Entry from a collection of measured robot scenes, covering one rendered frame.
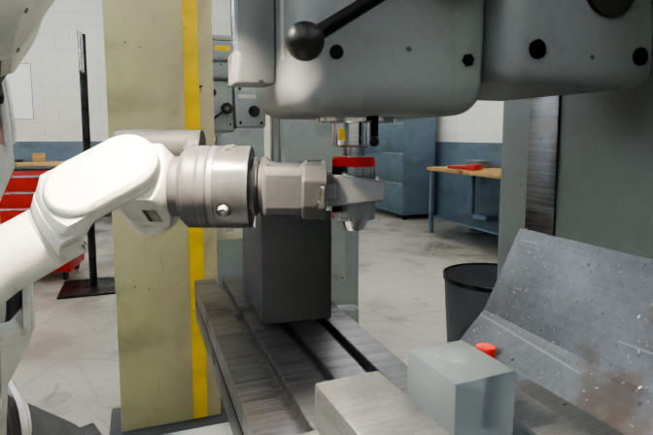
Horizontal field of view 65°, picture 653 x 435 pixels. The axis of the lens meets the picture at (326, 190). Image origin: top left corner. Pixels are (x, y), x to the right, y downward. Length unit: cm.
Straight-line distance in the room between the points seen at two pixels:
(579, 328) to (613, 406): 11
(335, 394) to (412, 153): 747
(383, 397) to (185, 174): 28
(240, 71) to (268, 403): 38
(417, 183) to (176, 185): 745
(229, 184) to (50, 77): 916
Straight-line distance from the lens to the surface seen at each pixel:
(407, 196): 786
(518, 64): 51
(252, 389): 68
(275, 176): 51
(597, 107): 79
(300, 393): 66
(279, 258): 84
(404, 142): 777
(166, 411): 253
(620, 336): 73
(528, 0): 52
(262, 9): 51
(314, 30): 39
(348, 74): 44
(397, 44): 46
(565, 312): 78
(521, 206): 90
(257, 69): 50
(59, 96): 960
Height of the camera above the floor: 129
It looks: 6 degrees down
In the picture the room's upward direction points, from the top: straight up
